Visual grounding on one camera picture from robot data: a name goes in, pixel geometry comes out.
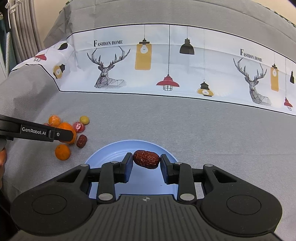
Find oval orange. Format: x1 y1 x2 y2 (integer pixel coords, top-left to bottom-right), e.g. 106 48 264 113
57 122 77 145

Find bare orange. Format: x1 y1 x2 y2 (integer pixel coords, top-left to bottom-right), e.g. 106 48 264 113
55 144 71 161

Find red fruit back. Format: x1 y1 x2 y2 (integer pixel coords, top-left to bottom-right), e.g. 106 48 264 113
72 121 85 133

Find red date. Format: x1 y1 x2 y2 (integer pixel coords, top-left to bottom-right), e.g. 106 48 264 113
76 135 88 149
132 150 160 169

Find yellow small fruit back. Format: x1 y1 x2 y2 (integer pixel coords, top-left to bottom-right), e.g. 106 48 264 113
79 115 90 125

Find left hand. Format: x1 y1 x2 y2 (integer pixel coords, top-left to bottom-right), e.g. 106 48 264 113
0 148 7 189

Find blue round plate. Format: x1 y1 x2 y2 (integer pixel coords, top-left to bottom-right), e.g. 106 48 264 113
86 140 178 198

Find grey curtain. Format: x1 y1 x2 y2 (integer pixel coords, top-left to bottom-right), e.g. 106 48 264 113
3 0 43 63

